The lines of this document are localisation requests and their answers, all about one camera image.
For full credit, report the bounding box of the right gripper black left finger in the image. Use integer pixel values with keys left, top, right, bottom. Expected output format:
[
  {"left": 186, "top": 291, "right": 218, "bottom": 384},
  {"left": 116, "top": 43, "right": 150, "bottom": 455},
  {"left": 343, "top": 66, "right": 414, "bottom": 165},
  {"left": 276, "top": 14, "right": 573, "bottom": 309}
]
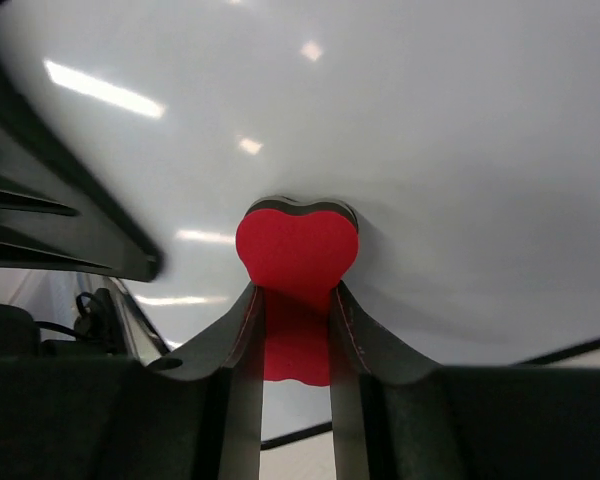
[{"left": 0, "top": 286, "right": 265, "bottom": 479}]

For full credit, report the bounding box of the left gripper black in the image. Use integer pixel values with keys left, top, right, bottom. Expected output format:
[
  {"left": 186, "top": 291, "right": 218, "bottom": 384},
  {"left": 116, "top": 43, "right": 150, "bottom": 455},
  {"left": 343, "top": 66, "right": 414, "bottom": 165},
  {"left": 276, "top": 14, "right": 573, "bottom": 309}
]
[{"left": 0, "top": 24, "right": 164, "bottom": 359}]

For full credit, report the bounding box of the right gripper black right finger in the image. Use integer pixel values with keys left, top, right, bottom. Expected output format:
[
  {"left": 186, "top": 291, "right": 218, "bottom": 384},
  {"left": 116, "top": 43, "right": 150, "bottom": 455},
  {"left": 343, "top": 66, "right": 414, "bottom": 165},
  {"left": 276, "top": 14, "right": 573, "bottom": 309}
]
[{"left": 328, "top": 285, "right": 600, "bottom": 479}]

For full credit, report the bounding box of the red whiteboard eraser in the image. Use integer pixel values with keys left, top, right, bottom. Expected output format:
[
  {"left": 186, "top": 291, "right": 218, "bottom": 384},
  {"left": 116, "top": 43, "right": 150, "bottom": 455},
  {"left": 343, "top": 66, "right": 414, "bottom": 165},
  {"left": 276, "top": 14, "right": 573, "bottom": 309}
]
[{"left": 235, "top": 196, "right": 359, "bottom": 387}]

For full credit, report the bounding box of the small whiteboard black frame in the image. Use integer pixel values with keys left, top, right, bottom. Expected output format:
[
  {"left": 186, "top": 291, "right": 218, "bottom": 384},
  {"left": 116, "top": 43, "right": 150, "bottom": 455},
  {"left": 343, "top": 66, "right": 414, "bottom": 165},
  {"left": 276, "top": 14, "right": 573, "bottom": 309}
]
[{"left": 0, "top": 1, "right": 600, "bottom": 365}]

